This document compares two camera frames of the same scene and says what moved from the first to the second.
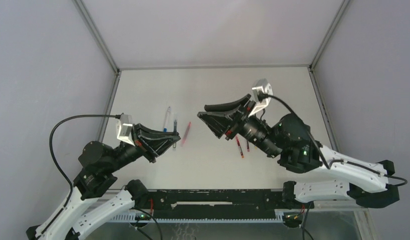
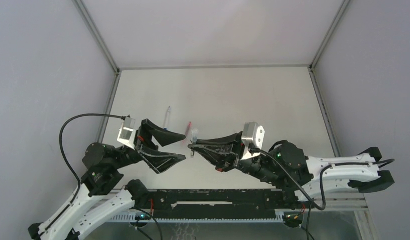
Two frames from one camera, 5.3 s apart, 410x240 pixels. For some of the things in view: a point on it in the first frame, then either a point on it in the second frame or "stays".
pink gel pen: x=186 y=131 stays
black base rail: x=174 y=203 stays
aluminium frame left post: x=105 y=46 stays
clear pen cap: x=175 y=127 -> x=195 y=135
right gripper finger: x=227 y=106 -> x=231 y=141
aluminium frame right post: x=315 y=57 stays
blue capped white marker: x=167 y=119 stays
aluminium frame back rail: x=164 y=67 stays
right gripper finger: x=218 y=122 -> x=221 y=161
